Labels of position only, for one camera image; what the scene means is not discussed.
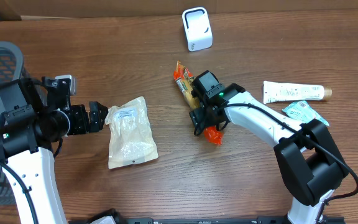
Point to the beige plastic pouch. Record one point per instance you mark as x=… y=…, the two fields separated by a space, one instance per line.
x=131 y=140

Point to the brown cardboard backdrop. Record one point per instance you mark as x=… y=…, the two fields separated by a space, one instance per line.
x=15 y=9

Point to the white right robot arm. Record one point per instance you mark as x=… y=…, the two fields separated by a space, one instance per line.
x=310 y=163

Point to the teal wet wipes packet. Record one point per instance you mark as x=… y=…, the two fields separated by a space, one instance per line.
x=302 y=111

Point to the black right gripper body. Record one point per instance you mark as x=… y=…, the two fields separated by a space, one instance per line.
x=206 y=117

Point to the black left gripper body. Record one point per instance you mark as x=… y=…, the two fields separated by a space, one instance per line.
x=78 y=119

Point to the orange spaghetti packet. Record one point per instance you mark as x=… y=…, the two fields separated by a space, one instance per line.
x=184 y=78

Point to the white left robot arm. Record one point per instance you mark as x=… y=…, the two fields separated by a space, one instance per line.
x=38 y=115

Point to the white barcode scanner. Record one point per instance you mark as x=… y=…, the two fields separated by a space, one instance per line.
x=197 y=29

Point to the white Pantene tube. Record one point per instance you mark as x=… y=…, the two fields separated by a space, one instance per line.
x=275 y=92

